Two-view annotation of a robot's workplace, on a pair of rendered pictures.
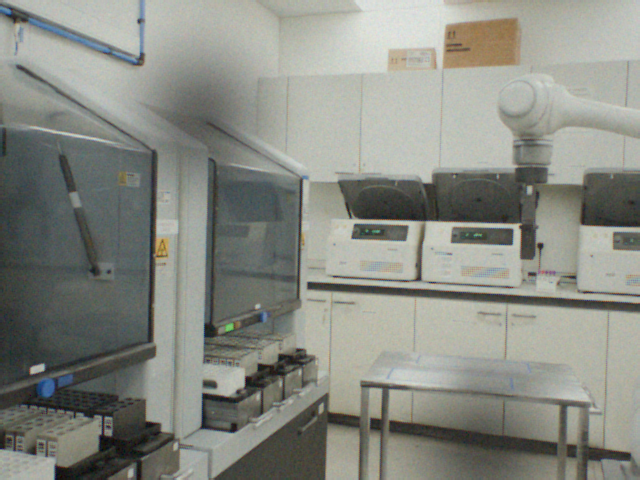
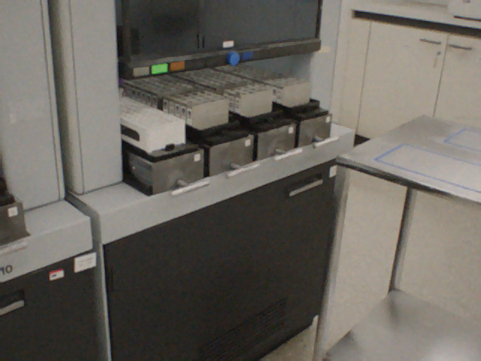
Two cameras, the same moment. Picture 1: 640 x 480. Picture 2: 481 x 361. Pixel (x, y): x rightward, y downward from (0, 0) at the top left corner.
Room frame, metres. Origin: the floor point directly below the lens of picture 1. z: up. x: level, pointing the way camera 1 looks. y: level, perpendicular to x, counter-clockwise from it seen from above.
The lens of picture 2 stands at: (0.80, -0.41, 1.23)
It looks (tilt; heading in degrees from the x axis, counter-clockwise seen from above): 24 degrees down; 26
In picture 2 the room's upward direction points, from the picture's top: 3 degrees clockwise
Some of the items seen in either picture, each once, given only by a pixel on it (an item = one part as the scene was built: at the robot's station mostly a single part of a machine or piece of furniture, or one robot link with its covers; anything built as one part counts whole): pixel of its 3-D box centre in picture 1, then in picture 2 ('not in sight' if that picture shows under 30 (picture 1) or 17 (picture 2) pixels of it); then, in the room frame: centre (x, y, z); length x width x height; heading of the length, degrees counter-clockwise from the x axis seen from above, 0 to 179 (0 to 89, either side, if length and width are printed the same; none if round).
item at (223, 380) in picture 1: (186, 378); (128, 122); (1.75, 0.35, 0.83); 0.30 x 0.10 x 0.06; 71
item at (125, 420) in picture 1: (126, 420); not in sight; (1.34, 0.38, 0.85); 0.12 x 0.02 x 0.06; 161
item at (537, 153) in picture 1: (531, 155); not in sight; (1.57, -0.49, 1.43); 0.09 x 0.09 x 0.06
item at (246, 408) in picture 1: (142, 393); (100, 128); (1.79, 0.47, 0.78); 0.73 x 0.14 x 0.09; 71
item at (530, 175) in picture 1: (530, 186); not in sight; (1.57, -0.49, 1.36); 0.08 x 0.07 x 0.09; 161
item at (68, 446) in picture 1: (74, 444); not in sight; (1.19, 0.43, 0.85); 0.12 x 0.02 x 0.06; 162
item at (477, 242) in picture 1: (476, 225); not in sight; (4.06, -0.94, 1.24); 0.62 x 0.56 x 0.69; 161
